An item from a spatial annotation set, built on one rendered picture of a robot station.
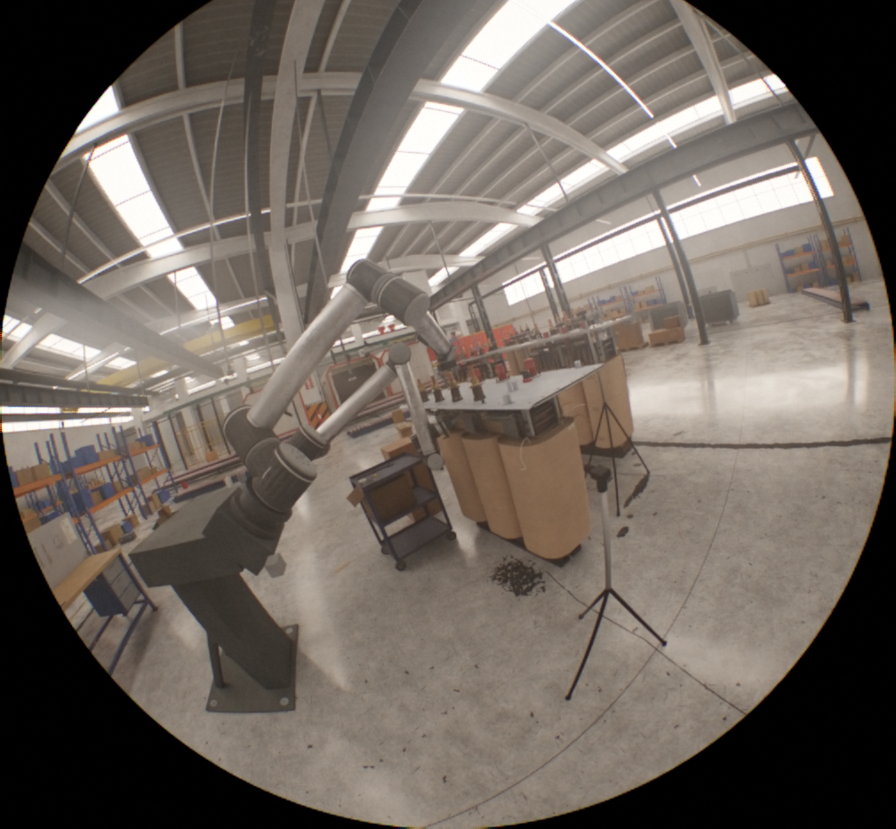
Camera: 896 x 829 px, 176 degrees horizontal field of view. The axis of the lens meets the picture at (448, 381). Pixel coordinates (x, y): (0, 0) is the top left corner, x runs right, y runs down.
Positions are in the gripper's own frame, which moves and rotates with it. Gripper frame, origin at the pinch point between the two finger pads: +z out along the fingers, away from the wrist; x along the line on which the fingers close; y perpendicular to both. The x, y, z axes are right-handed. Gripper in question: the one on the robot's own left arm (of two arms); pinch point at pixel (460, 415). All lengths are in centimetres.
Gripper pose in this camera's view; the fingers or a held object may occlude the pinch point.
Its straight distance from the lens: 205.4
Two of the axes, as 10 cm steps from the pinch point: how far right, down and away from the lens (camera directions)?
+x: -1.7, -0.3, 9.8
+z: 8.6, -5.0, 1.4
